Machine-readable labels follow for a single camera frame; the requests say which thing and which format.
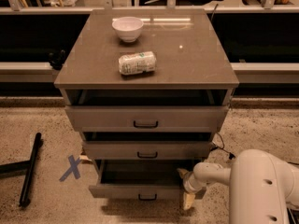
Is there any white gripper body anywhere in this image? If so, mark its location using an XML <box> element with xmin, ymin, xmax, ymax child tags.
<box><xmin>182</xmin><ymin>169</ymin><xmax>207</xmax><ymax>194</ymax></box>

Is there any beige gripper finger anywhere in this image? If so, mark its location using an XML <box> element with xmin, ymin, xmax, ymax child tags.
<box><xmin>182</xmin><ymin>192</ymin><xmax>195</xmax><ymax>210</ymax></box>
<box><xmin>177</xmin><ymin>168</ymin><xmax>189</xmax><ymax>178</ymax></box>

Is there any grey drawer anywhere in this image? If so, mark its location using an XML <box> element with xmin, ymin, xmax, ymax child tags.
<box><xmin>65</xmin><ymin>106</ymin><xmax>228</xmax><ymax>133</ymax></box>
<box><xmin>82</xmin><ymin>141</ymin><xmax>212</xmax><ymax>160</ymax></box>
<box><xmin>89</xmin><ymin>160</ymin><xmax>199</xmax><ymax>201</ymax></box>

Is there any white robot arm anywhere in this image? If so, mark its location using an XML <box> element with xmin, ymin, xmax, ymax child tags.
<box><xmin>178</xmin><ymin>149</ymin><xmax>299</xmax><ymax>224</ymax></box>

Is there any grey drawer cabinet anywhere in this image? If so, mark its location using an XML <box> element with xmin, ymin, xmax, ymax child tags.
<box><xmin>53</xmin><ymin>8</ymin><xmax>240</xmax><ymax>173</ymax></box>

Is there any blue tape cross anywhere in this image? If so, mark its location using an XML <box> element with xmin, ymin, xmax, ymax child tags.
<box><xmin>59</xmin><ymin>155</ymin><xmax>80</xmax><ymax>182</ymax></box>

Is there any crushed white can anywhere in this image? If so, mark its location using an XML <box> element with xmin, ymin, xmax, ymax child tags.
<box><xmin>119</xmin><ymin>51</ymin><xmax>156</xmax><ymax>76</ymax></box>

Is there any white bowl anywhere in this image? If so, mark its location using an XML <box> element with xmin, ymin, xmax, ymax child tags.
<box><xmin>112</xmin><ymin>17</ymin><xmax>144</xmax><ymax>43</ymax></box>

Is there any black stand leg left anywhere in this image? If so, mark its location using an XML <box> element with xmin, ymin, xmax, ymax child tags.
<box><xmin>0</xmin><ymin>133</ymin><xmax>43</xmax><ymax>208</ymax></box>

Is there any metal railing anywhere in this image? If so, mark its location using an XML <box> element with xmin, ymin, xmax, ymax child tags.
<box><xmin>0</xmin><ymin>0</ymin><xmax>299</xmax><ymax>15</ymax></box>

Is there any black power cable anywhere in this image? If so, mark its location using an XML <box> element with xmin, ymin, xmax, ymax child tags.
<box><xmin>210</xmin><ymin>132</ymin><xmax>236</xmax><ymax>161</ymax></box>

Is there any black clamp on rail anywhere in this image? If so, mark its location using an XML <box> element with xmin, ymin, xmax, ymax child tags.
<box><xmin>49</xmin><ymin>49</ymin><xmax>66</xmax><ymax>70</ymax></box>

